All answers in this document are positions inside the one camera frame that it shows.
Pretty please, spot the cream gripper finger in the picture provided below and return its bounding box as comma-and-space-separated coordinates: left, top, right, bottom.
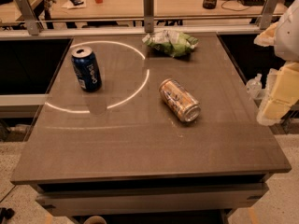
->
254, 22, 278, 47
257, 62, 299, 126

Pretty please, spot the orange soda can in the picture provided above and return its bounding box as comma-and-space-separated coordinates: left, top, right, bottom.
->
159, 78, 200, 122

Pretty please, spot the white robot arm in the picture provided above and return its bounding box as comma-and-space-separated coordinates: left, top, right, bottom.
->
254, 0, 299, 126

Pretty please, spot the blue Pepsi can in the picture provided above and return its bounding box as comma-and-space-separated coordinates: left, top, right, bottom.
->
71, 46, 102, 92

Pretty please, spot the clear plastic bottle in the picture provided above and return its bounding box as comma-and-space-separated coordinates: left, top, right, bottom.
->
246, 74, 263, 99

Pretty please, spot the black mesh pen cup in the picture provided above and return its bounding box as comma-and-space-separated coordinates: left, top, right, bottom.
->
203, 0, 218, 9

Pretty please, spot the green chip bag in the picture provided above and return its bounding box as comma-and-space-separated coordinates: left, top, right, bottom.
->
142, 30, 198, 58

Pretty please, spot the wooden background desk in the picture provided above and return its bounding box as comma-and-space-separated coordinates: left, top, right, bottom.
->
0, 0, 289, 21

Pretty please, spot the grey table drawer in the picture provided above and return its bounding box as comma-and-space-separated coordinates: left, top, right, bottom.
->
36, 183, 268, 217

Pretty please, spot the right metal rail bracket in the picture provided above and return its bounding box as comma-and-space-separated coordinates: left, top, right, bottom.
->
257, 0, 278, 30

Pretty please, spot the metal rail bracket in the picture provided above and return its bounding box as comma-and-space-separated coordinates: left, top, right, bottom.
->
143, 0, 154, 33
15, 0, 42, 35
257, 0, 278, 30

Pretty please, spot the middle metal rail bracket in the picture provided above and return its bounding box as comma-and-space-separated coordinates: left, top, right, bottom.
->
143, 0, 154, 33

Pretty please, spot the left metal rail bracket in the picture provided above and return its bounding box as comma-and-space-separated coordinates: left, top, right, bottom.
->
15, 0, 42, 35

